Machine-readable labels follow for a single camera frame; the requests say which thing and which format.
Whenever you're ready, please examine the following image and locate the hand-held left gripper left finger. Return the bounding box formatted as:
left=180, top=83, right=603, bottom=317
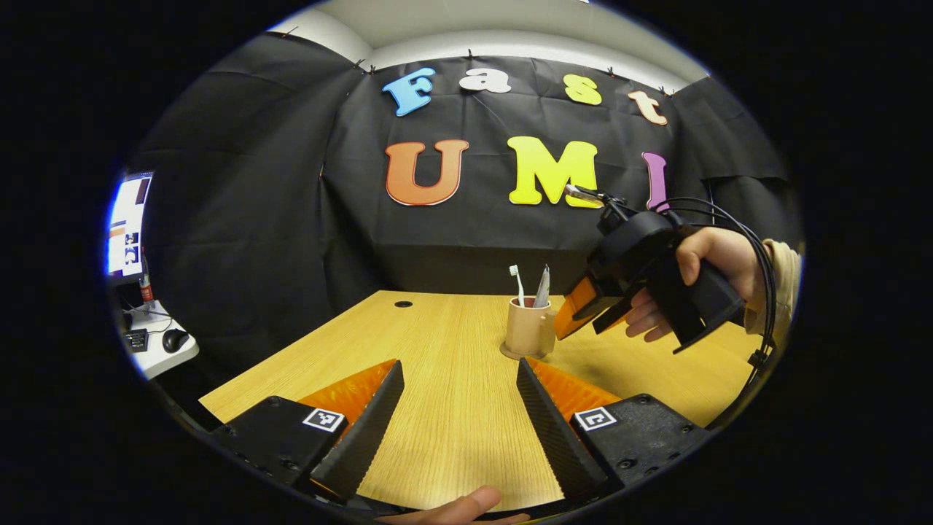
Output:
left=211, top=359, right=405, bottom=505

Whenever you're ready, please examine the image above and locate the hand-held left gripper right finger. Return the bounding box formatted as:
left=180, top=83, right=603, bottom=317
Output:
left=516, top=357, right=711, bottom=504

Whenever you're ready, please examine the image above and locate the beige cup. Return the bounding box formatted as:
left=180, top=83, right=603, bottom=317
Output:
left=505, top=296, right=558, bottom=357

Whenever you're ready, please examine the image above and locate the wooden desktop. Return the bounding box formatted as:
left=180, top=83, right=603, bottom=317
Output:
left=199, top=290, right=766, bottom=513

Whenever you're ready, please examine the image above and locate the white side table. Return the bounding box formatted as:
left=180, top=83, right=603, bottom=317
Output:
left=117, top=300, right=200, bottom=381

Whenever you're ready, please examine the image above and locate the black backdrop cloth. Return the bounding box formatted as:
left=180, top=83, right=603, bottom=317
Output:
left=128, top=33, right=803, bottom=409

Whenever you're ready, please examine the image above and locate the computer monitor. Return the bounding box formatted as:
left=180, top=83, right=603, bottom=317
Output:
left=107, top=171, right=155, bottom=279

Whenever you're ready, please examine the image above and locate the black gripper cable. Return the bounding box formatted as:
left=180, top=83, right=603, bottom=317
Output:
left=652, top=195, right=779, bottom=369

